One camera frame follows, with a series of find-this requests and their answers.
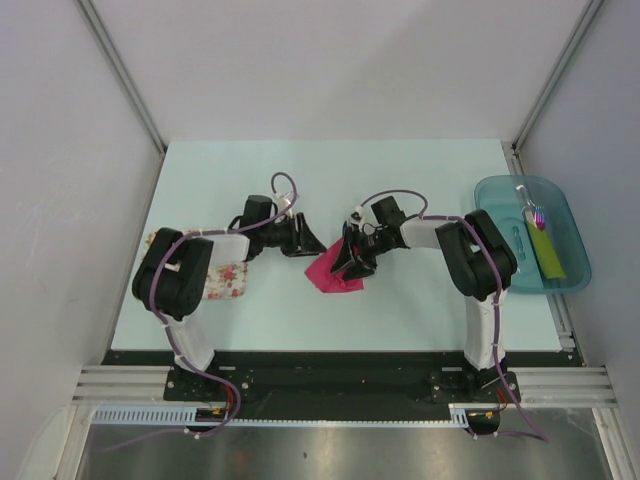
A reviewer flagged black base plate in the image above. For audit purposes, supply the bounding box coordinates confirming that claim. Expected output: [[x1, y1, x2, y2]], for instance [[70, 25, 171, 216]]
[[102, 349, 584, 421]]

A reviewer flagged silver utensil in bin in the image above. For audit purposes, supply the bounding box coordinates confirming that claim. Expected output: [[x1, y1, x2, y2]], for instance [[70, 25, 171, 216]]
[[515, 184, 535, 224]]

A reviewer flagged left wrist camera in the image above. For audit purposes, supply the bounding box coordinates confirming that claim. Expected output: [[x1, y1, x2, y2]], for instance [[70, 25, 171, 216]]
[[274, 191, 298, 215]]

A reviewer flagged teal plastic bin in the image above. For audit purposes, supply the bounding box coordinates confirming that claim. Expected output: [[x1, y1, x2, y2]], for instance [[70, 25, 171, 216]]
[[474, 175, 592, 295]]

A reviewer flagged floral tray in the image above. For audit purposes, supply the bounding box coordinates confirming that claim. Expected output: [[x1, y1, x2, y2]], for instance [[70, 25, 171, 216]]
[[132, 227, 249, 309]]

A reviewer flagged aluminium frame rail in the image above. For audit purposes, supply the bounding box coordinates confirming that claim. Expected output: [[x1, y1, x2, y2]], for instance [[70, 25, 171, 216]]
[[72, 365, 618, 408]]

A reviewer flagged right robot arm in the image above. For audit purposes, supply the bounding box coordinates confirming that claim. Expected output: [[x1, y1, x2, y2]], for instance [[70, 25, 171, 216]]
[[329, 191, 517, 401]]

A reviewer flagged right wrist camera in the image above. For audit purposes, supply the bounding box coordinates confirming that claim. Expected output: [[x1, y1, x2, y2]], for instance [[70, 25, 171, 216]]
[[348, 205, 366, 232]]

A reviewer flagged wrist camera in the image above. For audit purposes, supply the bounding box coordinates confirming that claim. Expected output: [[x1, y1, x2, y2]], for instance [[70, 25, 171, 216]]
[[274, 191, 298, 215], [348, 205, 366, 232]]

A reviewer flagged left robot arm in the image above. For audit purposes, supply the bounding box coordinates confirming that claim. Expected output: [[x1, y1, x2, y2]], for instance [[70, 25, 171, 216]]
[[132, 195, 327, 400]]

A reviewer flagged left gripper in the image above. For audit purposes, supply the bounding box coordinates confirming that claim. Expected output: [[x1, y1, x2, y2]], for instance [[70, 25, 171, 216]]
[[260, 213, 326, 258]]

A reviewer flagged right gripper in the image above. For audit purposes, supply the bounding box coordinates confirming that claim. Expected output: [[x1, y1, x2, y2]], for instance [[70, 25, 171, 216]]
[[330, 227, 391, 282]]

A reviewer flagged iridescent fork in bin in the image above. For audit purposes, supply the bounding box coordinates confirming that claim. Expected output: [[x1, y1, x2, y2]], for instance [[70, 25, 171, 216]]
[[533, 206, 546, 231]]

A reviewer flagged pink paper napkin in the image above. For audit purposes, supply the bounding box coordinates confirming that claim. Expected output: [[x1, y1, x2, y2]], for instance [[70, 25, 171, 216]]
[[305, 239, 364, 294]]

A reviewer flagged white cable duct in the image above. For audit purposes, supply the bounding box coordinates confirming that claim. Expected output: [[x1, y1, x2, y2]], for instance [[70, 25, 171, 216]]
[[93, 405, 197, 426]]

